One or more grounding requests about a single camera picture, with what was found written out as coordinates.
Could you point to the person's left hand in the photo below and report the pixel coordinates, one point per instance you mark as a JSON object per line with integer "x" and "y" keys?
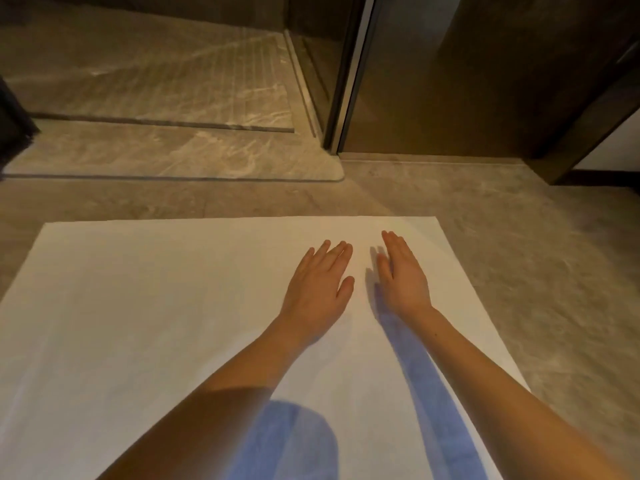
{"x": 315, "y": 289}

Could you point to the person's right hand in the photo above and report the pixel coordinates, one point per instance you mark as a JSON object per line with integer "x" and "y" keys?
{"x": 405, "y": 279}

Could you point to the thin white towel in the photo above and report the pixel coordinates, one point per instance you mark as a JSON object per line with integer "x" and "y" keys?
{"x": 150, "y": 319}

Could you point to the person's left forearm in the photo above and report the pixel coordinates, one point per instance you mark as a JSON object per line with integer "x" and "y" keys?
{"x": 205, "y": 404}

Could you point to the person's right forearm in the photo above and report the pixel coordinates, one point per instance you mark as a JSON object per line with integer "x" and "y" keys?
{"x": 510, "y": 404}

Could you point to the fixed dark glass panel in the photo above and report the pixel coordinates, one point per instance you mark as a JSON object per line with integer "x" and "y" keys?
{"x": 450, "y": 79}

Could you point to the linear shower drain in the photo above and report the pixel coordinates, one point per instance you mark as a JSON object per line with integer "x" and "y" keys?
{"x": 160, "y": 120}

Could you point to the dark glass shower door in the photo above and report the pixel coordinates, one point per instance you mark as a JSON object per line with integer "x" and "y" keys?
{"x": 15, "y": 124}

